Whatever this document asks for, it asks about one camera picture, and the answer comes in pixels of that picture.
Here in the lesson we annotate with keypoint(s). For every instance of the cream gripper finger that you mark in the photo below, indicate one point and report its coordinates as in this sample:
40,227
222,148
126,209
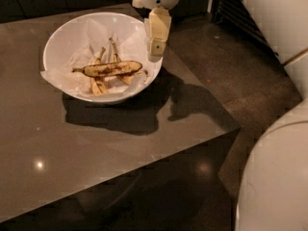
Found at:
157,27

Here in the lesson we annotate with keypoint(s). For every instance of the spotted ripe banana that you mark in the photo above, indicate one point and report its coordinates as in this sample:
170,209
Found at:
110,69

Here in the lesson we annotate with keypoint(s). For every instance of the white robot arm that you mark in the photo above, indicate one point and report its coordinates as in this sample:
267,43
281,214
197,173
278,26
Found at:
273,191

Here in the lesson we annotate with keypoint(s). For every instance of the right banana underneath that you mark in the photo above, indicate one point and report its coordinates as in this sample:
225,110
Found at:
125,78

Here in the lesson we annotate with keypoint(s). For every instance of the banana underneath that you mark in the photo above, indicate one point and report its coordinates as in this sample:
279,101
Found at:
125,78
97,84

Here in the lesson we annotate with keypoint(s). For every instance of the white bowl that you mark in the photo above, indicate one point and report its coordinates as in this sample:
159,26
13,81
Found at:
67,39

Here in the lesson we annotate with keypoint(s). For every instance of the left banana underneath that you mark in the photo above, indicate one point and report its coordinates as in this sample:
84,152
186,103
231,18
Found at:
97,84

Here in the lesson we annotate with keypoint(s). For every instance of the white paper liner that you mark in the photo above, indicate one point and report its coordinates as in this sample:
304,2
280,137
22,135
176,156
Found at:
128,45

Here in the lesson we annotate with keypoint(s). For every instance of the dark metal grille fixture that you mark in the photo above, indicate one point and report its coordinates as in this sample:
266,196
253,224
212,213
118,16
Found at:
235,12

